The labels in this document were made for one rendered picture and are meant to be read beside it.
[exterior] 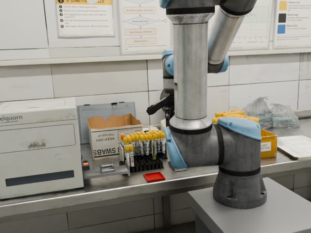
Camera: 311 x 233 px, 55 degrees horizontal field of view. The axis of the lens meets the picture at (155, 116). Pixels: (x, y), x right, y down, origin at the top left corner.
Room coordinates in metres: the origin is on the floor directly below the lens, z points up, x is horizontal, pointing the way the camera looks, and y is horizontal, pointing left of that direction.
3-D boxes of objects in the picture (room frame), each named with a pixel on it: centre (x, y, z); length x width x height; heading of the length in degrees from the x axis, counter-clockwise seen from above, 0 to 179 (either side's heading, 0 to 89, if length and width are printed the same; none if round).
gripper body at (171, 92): (1.17, -0.08, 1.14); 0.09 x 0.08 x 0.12; 82
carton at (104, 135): (1.46, 0.21, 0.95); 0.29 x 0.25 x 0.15; 15
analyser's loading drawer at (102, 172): (1.05, 0.21, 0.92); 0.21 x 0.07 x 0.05; 105
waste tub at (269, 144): (1.28, -0.44, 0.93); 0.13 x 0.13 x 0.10; 12
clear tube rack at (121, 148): (1.29, 0.06, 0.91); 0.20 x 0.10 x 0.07; 105
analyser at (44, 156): (1.09, 0.42, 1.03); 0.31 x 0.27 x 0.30; 105
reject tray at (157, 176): (1.06, 0.02, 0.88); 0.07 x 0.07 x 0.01; 15
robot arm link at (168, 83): (1.17, -0.07, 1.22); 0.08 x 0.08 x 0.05
